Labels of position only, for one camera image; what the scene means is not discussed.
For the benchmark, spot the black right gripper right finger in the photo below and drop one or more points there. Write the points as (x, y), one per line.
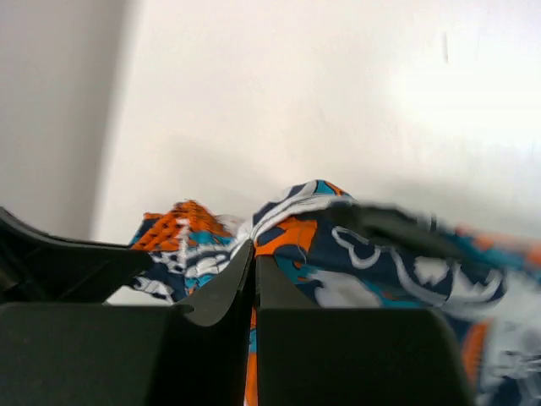
(309, 355)

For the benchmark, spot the colourful patterned shorts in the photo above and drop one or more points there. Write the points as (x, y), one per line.
(340, 252)

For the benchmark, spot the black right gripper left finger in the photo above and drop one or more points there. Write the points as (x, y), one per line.
(62, 344)

